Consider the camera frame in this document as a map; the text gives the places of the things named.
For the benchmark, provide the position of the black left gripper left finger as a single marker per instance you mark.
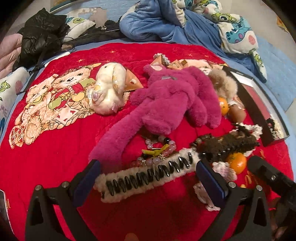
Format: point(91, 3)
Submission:
point(42, 222)

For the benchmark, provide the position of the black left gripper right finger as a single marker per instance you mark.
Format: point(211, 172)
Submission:
point(255, 221)

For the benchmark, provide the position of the white fuzzy hair clip band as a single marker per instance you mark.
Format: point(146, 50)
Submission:
point(115, 187)

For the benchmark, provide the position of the orange tangerine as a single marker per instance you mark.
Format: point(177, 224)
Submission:
point(237, 162)
point(223, 106)

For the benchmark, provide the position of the cream plush dog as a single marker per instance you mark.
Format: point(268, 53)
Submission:
point(106, 96)

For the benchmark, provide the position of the magenta plush toy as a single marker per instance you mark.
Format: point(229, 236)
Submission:
point(160, 108)

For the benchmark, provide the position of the black crochet scrunchie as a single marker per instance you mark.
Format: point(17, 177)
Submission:
point(275, 128)

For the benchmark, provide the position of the person's right hand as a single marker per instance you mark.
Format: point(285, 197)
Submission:
point(282, 219)

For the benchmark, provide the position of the pink crochet scrunchie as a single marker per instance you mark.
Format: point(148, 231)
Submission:
point(211, 189)

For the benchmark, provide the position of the dark brown fuzzy scrunchie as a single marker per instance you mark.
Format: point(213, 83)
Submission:
point(216, 149)

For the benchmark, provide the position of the black tray box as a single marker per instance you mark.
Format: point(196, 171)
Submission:
point(258, 105)

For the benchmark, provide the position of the cream crochet scrunchie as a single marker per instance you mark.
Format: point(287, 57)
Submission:
point(254, 130)

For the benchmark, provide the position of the brown egg toy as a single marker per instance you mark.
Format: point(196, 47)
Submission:
point(236, 114)

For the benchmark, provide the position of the blue bed sheet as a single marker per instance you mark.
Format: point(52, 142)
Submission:
point(276, 46)

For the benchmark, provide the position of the red teddy bear blanket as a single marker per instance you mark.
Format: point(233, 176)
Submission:
point(168, 212)

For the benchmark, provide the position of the monster print pillow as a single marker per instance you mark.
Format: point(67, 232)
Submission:
point(78, 26)
point(11, 85)

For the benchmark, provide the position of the orange gift bow packet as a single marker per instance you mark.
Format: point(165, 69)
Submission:
point(163, 61)

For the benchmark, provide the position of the black puffer jacket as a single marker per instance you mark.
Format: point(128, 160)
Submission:
point(41, 32)

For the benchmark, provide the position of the pink quilted jacket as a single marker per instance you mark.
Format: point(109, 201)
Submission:
point(10, 49)

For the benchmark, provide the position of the blue monster print quilt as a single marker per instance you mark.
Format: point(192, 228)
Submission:
point(202, 23)

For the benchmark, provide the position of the beige plush keychain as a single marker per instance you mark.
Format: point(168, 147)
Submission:
point(225, 86)

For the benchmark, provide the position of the black strap bag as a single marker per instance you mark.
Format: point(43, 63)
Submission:
point(107, 32)

